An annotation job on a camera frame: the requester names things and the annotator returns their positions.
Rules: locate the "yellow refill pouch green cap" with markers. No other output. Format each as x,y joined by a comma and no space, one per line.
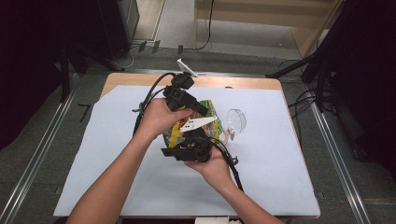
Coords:
174,137

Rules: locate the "long metal floor rail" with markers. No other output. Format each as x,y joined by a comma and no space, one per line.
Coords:
339,165
37,155

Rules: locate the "dark cabinet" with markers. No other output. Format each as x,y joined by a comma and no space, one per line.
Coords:
118,25

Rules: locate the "light wooden shelf unit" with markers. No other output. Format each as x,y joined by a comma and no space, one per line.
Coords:
249,18

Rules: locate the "person's left hand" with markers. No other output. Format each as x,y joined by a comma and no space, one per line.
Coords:
157,119

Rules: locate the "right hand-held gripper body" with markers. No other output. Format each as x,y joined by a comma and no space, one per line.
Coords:
196,149

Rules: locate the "dark curtain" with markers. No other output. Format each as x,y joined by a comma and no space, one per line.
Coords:
370,77
31,62

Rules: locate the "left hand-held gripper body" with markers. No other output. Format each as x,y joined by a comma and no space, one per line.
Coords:
179,93

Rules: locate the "white paper piece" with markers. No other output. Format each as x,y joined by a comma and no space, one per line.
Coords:
211,220

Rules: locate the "white table sheet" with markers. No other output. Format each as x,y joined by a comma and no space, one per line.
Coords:
280,161

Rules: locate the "black metal stand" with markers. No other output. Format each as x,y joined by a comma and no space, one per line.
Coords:
289,67
65,74

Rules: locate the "person's right hand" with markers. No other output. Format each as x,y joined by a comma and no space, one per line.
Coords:
214,172

